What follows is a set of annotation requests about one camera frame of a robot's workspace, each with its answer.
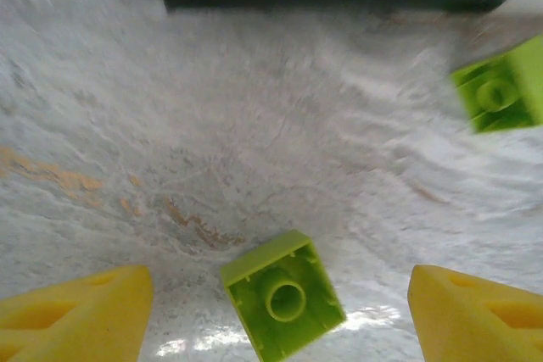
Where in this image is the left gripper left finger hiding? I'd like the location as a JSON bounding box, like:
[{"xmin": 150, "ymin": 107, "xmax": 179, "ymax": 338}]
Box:
[{"xmin": 0, "ymin": 263, "xmax": 154, "ymax": 362}]

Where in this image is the green lego brick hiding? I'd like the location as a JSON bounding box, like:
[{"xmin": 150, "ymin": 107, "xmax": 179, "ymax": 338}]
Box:
[
  {"xmin": 219, "ymin": 229, "xmax": 347, "ymax": 362},
  {"xmin": 449, "ymin": 33, "xmax": 543, "ymax": 135}
]

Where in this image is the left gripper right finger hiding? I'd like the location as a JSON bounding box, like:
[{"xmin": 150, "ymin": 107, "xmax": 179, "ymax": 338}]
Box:
[{"xmin": 406, "ymin": 264, "xmax": 543, "ymax": 362}]

